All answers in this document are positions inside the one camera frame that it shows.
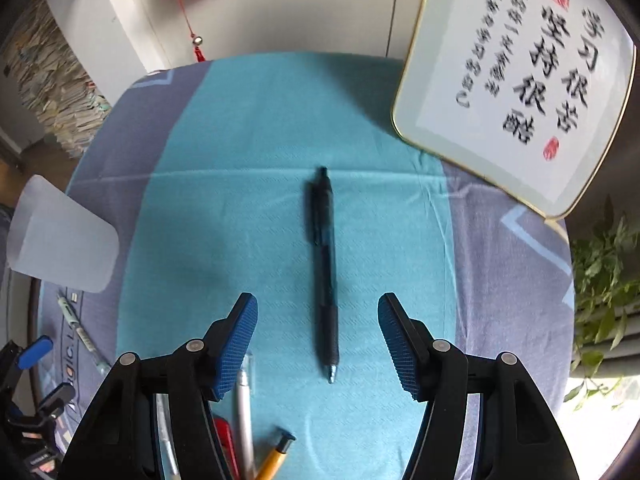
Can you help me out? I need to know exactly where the yellow pen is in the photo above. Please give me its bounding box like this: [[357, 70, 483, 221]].
[[252, 427, 297, 480]]

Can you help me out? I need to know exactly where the translucent white cup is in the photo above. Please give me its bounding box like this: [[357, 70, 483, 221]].
[[6, 175, 120, 293]]

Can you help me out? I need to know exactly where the stack of papers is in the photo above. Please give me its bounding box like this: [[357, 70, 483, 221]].
[[0, 0, 113, 161]]

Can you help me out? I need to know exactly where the framed calligraphy board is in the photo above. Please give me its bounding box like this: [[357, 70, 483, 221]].
[[391, 0, 638, 221]]

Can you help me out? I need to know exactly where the green plant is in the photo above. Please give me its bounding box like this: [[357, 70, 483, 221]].
[[562, 195, 640, 411]]

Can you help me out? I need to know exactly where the pale green pen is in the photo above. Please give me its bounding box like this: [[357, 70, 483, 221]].
[[56, 294, 113, 377]]

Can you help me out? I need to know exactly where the black pen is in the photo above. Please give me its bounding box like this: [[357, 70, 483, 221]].
[[306, 166, 341, 385]]

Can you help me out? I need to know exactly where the blue teal tablecloth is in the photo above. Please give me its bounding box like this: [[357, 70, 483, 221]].
[[37, 51, 575, 480]]

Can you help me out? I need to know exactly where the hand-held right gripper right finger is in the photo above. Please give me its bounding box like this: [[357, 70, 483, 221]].
[[377, 292, 581, 480]]

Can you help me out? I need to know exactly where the red pen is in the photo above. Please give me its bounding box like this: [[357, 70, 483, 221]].
[[212, 416, 238, 480]]

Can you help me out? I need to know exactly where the white pen with clear cap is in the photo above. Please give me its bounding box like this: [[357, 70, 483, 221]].
[[235, 352, 257, 480]]

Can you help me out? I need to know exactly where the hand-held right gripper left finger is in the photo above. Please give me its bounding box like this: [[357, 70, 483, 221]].
[[57, 292, 259, 480]]

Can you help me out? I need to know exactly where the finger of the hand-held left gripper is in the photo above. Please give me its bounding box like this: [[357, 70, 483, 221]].
[[0, 335, 54, 403], [20, 382, 76, 428]]

